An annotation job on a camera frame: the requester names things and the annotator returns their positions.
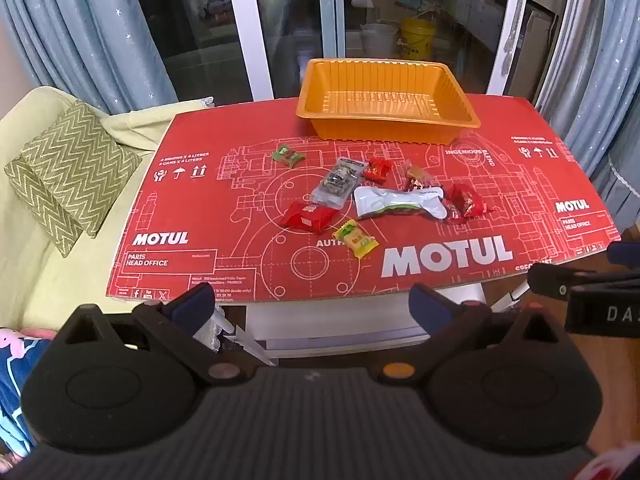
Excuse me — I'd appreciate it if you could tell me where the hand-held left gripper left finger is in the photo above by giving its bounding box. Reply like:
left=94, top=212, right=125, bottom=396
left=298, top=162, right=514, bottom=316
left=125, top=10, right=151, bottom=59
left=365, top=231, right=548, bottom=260
left=60, top=284, right=257, bottom=387

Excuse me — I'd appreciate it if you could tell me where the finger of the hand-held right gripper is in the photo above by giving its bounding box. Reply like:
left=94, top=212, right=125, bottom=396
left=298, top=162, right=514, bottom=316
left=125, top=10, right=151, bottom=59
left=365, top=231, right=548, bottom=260
left=529, top=262, right=608, bottom=302
left=606, top=241, right=640, bottom=267

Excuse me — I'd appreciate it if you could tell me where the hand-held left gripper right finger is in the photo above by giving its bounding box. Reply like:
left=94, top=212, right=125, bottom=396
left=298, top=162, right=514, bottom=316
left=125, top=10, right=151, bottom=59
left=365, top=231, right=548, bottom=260
left=379, top=283, right=568, bottom=385

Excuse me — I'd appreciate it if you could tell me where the yellow candy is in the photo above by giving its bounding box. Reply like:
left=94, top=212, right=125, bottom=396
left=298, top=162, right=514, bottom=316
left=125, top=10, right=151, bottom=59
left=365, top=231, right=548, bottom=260
left=333, top=220, right=379, bottom=259

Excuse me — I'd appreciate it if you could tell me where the white green snack pouch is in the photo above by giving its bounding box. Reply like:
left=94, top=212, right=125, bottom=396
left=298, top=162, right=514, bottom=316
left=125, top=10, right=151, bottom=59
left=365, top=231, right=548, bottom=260
left=353, top=185, right=446, bottom=221

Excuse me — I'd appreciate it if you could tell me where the clear brown candy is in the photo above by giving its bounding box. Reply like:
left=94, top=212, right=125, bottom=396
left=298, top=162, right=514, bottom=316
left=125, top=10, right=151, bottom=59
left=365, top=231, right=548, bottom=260
left=400, top=160, right=436, bottom=192

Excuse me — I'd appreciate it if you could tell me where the small red candy packet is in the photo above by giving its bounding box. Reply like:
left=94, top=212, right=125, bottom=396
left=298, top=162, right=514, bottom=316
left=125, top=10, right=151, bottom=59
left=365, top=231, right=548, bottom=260
left=362, top=157, right=396, bottom=183

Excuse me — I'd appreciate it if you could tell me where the red snack packet white label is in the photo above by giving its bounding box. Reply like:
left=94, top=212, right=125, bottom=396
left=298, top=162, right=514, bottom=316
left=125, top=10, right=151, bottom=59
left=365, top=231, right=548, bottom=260
left=282, top=200, right=340, bottom=234

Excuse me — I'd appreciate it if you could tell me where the grey clear snack packet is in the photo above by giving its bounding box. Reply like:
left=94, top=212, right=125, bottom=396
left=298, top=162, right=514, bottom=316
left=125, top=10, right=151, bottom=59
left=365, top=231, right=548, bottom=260
left=310, top=156, right=363, bottom=208

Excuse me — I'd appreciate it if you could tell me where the green candy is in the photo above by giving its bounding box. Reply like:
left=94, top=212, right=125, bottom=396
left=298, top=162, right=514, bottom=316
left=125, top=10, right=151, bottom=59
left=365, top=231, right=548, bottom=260
left=271, top=144, right=307, bottom=167

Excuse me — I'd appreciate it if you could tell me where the orange plastic tray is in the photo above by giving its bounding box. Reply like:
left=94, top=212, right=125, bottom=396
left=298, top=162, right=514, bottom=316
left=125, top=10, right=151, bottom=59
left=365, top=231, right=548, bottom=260
left=296, top=58, right=482, bottom=145

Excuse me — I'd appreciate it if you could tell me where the clear plastic bag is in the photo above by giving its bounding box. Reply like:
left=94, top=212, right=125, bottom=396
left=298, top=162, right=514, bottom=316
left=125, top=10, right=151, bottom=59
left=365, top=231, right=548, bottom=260
left=197, top=307, right=236, bottom=356

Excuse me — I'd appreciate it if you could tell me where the red printed table mat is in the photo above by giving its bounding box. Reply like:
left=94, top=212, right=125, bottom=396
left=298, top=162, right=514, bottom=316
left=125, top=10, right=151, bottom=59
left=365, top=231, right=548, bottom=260
left=106, top=94, right=622, bottom=306

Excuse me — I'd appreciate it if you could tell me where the pale yellow sofa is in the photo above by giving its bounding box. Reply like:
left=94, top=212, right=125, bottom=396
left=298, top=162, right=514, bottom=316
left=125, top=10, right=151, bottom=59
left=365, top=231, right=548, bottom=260
left=0, top=86, right=201, bottom=331

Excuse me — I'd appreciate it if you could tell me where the blue star curtain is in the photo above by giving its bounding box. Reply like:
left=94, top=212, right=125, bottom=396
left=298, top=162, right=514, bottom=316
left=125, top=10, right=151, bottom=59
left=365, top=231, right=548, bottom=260
left=535, top=0, right=640, bottom=221
left=0, top=0, right=178, bottom=106

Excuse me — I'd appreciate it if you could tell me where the green zigzag cushion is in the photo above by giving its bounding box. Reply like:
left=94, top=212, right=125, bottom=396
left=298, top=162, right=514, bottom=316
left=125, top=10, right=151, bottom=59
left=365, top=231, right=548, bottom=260
left=4, top=99, right=143, bottom=258

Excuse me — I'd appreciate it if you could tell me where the blue printed blanket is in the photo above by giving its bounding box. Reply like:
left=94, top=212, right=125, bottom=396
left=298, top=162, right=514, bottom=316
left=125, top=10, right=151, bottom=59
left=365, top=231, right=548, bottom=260
left=0, top=327, right=56, bottom=466

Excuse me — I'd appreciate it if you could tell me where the yellow bucket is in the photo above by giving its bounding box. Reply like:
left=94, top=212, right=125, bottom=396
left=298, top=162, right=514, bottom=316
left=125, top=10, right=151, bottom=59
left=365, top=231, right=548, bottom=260
left=398, top=17, right=437, bottom=59

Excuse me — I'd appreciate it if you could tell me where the white bucket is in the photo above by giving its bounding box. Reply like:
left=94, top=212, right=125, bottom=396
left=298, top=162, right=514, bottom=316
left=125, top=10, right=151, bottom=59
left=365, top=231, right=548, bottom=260
left=361, top=22, right=399, bottom=58

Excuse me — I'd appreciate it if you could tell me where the white table frame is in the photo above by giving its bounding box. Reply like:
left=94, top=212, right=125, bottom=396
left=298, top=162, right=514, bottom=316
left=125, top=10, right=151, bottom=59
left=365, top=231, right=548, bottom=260
left=244, top=282, right=531, bottom=361

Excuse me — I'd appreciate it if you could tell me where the white sliding door frame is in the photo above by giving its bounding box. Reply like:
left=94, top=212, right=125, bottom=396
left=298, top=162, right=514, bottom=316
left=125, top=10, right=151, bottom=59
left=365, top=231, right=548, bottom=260
left=222, top=0, right=576, bottom=102

